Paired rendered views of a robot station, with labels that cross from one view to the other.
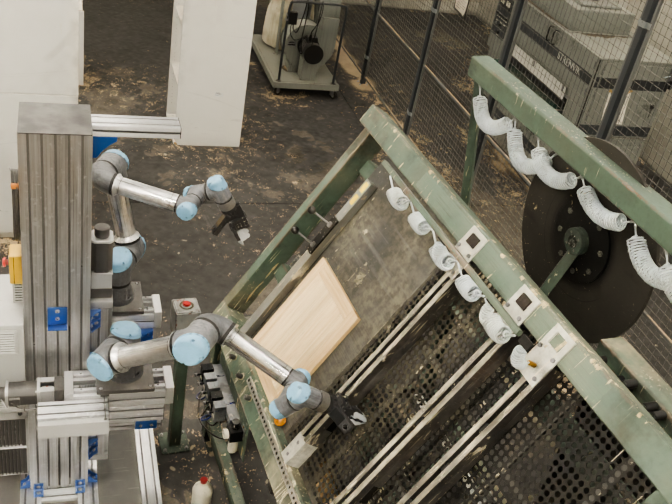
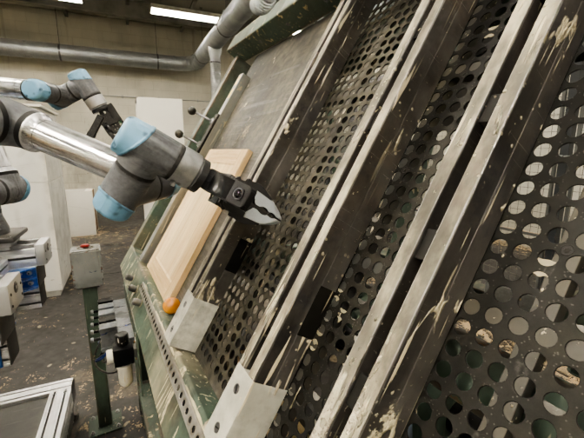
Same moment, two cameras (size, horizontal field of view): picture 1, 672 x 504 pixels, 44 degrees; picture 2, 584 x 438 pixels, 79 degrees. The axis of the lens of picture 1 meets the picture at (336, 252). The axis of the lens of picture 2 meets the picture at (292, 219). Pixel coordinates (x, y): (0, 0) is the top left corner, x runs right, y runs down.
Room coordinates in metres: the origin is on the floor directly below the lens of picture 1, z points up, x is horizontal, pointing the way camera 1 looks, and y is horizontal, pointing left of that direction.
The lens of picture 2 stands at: (1.52, -0.22, 1.37)
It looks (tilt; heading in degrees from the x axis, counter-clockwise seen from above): 11 degrees down; 357
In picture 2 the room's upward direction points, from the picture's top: straight up
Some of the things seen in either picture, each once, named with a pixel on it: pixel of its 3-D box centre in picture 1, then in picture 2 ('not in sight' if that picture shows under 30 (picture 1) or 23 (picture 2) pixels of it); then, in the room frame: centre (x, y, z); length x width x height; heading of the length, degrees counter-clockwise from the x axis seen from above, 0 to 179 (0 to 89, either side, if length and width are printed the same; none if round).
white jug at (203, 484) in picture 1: (202, 492); not in sight; (2.75, 0.40, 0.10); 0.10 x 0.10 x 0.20
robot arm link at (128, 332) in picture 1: (124, 340); not in sight; (2.49, 0.74, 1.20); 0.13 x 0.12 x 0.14; 168
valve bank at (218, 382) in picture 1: (217, 405); (112, 335); (2.76, 0.39, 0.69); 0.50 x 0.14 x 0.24; 26
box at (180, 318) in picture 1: (185, 320); (87, 266); (3.13, 0.64, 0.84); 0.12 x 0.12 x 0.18; 26
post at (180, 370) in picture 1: (178, 391); (97, 357); (3.13, 0.64, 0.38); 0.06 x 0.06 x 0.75; 26
